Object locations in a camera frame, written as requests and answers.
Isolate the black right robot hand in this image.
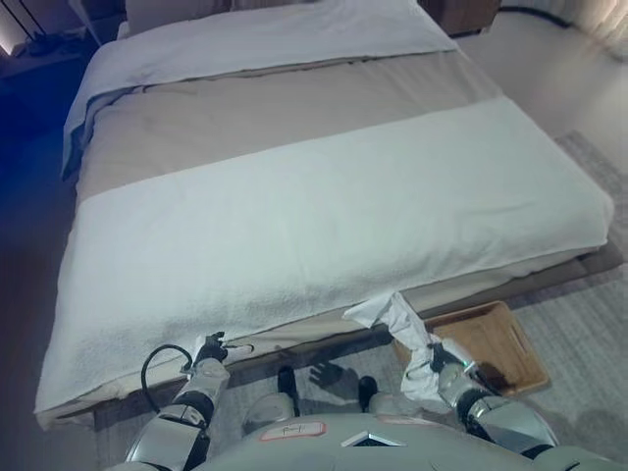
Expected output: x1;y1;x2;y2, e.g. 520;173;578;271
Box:
425;339;477;382

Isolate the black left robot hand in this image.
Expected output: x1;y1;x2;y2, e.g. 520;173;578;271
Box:
192;332;256;368

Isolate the white garment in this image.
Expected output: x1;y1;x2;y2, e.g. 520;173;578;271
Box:
342;291;473;409

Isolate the woven wooden basket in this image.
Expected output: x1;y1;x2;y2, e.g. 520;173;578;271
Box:
392;299;550;398

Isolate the white fleece bed runner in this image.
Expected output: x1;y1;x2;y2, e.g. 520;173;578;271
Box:
32;95;615;414

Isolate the large bed with blankets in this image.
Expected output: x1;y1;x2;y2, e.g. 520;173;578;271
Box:
34;48;615;429

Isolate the black clothes rack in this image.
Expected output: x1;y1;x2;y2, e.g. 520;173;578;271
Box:
14;0;94;63

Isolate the silver left robot leg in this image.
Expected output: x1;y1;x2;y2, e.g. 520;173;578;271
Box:
242;366;298;437

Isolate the grey robot torso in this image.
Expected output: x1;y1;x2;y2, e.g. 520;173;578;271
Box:
195;409;585;471

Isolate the grey woven rug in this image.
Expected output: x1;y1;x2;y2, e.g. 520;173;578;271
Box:
92;130;628;471

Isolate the pale folded top sheet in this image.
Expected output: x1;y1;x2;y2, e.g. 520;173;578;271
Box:
61;0;460;181

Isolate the brown wooden nightstand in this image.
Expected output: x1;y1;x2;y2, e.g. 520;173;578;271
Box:
434;0;499;38

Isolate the beige pillow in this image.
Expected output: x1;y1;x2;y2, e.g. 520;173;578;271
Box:
126;0;325;26

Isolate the white slanted panel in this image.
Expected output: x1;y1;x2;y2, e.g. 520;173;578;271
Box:
76;0;107;50

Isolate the white sheer curtain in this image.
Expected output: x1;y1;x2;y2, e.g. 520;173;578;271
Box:
571;0;628;63

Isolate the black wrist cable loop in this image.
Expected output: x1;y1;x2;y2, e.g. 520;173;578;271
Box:
140;344;194;417

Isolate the brown bed frame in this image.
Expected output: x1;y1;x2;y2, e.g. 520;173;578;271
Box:
48;244;628;434

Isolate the black floor hose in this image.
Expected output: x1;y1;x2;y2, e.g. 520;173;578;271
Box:
497;2;576;29

